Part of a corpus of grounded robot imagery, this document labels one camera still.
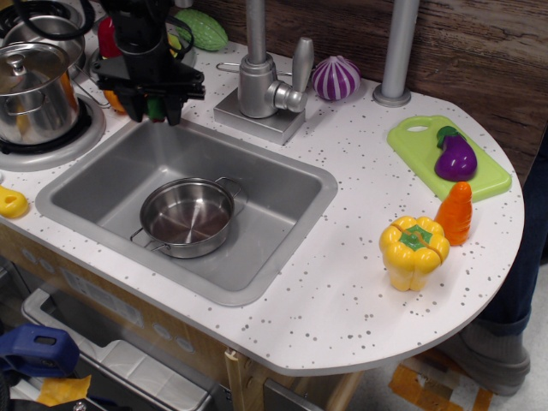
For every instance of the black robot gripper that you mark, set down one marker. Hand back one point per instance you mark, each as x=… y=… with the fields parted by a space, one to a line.
x=133 y=76

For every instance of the red toy chili pepper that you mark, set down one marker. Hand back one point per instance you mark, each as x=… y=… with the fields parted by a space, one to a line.
x=155 y=109

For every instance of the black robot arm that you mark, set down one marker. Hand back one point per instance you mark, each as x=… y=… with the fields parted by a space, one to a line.
x=139 y=25

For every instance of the steel pot with lid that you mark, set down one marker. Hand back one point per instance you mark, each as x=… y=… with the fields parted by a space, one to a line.
x=38 y=103

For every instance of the small steel pan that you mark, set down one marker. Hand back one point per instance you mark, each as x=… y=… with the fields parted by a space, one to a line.
x=189 y=217

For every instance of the yellow toy bell pepper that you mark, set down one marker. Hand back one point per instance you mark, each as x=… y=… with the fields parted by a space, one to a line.
x=412 y=249

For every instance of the orange toy pumpkin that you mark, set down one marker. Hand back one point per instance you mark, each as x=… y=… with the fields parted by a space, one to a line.
x=114 y=101

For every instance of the toy corn on plate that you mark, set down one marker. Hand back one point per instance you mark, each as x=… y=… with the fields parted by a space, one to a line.
x=176 y=48

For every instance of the red toy vegetable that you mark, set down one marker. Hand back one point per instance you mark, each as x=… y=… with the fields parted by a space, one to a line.
x=106 y=39

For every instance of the green toy bitter gourd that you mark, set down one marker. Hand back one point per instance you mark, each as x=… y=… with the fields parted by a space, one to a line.
x=206 y=32

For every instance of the silver toy faucet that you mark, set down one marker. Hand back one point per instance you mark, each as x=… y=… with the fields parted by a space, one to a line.
x=262 y=105

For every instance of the grey toy sink basin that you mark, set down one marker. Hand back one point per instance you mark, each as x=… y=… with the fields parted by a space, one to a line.
x=280 y=201

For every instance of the yellow toy piece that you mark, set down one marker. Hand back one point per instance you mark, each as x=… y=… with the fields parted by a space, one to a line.
x=13 y=204

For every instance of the purple striped toy onion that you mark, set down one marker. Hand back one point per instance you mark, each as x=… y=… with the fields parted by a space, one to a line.
x=336 y=78

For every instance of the green toy cutting board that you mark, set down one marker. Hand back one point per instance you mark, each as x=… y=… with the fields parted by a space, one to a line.
x=415 y=141

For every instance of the purple toy eggplant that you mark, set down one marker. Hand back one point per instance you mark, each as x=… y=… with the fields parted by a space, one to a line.
x=457 y=161

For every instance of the orange toy carrot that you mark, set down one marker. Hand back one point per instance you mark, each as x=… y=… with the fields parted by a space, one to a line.
x=455 y=214

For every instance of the blue jeans leg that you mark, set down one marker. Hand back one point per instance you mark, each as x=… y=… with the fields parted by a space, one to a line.
x=509 y=311

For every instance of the grey shoe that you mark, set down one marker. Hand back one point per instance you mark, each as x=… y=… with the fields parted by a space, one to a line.
x=498 y=363

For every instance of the grey vertical post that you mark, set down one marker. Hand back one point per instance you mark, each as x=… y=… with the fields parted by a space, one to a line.
x=392 y=92

